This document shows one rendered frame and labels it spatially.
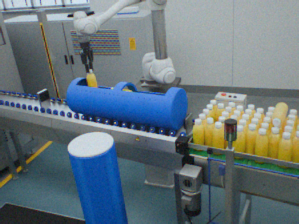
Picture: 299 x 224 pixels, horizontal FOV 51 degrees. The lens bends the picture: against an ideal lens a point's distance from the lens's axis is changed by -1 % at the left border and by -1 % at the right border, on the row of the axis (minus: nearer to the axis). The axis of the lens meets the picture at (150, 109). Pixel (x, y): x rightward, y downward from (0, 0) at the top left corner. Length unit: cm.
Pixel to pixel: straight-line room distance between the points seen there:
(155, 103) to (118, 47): 189
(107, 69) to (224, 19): 181
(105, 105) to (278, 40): 306
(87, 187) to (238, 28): 338
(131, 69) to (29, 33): 146
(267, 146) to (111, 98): 106
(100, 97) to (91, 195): 69
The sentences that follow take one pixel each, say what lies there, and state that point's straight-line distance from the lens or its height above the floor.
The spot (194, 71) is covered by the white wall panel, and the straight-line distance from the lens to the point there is 499.
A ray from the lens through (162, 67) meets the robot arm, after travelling 246.
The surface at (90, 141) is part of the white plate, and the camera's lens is 199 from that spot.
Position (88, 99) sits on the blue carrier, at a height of 114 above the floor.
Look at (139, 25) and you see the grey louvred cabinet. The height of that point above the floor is 135.
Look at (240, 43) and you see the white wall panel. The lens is 476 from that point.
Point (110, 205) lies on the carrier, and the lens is 209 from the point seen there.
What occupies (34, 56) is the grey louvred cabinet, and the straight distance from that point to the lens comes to 457.
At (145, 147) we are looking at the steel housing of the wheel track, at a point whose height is 83.
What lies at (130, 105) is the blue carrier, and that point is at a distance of 213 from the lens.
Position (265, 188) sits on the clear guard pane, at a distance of 189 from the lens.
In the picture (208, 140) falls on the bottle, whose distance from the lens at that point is 199.
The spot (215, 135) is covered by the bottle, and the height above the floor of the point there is 104.
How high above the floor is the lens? 201
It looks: 25 degrees down
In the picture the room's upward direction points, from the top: 6 degrees counter-clockwise
